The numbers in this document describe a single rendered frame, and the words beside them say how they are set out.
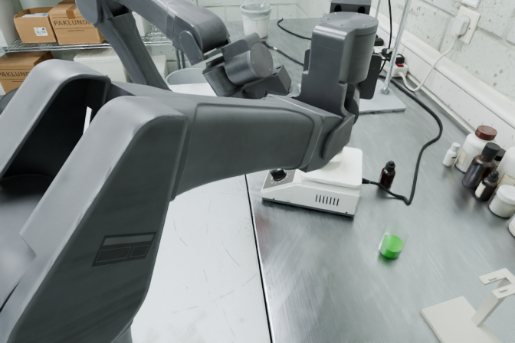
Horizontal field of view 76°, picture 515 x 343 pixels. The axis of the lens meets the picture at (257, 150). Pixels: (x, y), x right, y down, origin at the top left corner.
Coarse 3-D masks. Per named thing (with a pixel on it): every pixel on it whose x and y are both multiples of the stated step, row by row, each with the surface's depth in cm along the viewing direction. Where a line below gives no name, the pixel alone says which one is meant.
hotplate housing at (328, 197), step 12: (300, 180) 66; (264, 192) 70; (276, 192) 69; (288, 192) 68; (300, 192) 67; (312, 192) 66; (324, 192) 65; (336, 192) 64; (348, 192) 64; (360, 192) 64; (300, 204) 69; (312, 204) 68; (324, 204) 67; (336, 204) 66; (348, 204) 66
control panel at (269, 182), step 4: (268, 172) 74; (288, 172) 70; (292, 172) 69; (268, 176) 73; (288, 176) 69; (292, 176) 68; (268, 180) 72; (272, 180) 71; (280, 180) 69; (284, 180) 69; (288, 180) 68; (292, 180) 67; (264, 184) 71; (268, 184) 70; (272, 184) 70; (276, 184) 69; (280, 184) 68; (264, 188) 70
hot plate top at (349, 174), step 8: (344, 152) 71; (352, 152) 71; (360, 152) 71; (344, 160) 69; (352, 160) 69; (360, 160) 69; (344, 168) 67; (352, 168) 67; (360, 168) 67; (304, 176) 65; (312, 176) 65; (320, 176) 65; (328, 176) 65; (336, 176) 65; (344, 176) 65; (352, 176) 65; (360, 176) 65; (336, 184) 64; (344, 184) 63; (352, 184) 63; (360, 184) 63
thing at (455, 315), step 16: (496, 272) 44; (496, 288) 45; (512, 288) 42; (448, 304) 53; (464, 304) 53; (496, 304) 46; (432, 320) 51; (448, 320) 51; (464, 320) 51; (480, 320) 49; (448, 336) 49; (464, 336) 49; (480, 336) 49; (496, 336) 49
